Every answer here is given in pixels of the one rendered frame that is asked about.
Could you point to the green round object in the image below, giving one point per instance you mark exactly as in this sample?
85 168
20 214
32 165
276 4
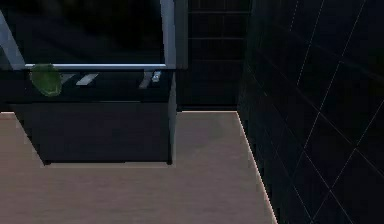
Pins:
46 80

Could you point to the black cabinet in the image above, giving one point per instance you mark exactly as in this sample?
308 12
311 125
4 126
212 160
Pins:
100 130

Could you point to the small grey object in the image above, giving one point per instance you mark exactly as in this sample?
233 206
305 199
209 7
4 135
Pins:
156 76

